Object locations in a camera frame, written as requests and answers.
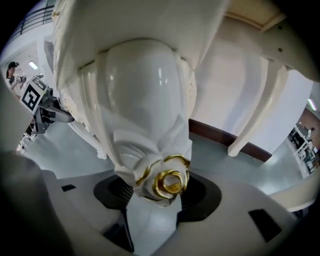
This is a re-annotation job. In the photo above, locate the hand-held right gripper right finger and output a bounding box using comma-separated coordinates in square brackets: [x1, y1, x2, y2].
[174, 171, 301, 256]

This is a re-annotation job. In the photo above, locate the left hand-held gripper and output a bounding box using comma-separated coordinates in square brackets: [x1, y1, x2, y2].
[19, 75, 75, 136]

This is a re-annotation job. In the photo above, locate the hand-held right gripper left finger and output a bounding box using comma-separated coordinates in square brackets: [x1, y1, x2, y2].
[39, 169, 136, 256]

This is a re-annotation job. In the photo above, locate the white stool with gold trim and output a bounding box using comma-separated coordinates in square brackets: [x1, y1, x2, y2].
[51, 0, 227, 209]

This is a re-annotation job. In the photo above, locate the brown baseboard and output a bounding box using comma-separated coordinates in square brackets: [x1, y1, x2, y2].
[188, 118, 273, 163]

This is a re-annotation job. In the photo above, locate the background shelving with equipment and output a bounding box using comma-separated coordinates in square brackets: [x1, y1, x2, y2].
[286, 121, 320, 177]

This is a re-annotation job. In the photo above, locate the black railing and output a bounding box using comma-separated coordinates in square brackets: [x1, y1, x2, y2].
[13, 3, 55, 37]

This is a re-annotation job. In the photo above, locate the cream wooden table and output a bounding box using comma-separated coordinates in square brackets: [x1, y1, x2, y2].
[223, 0, 320, 213]

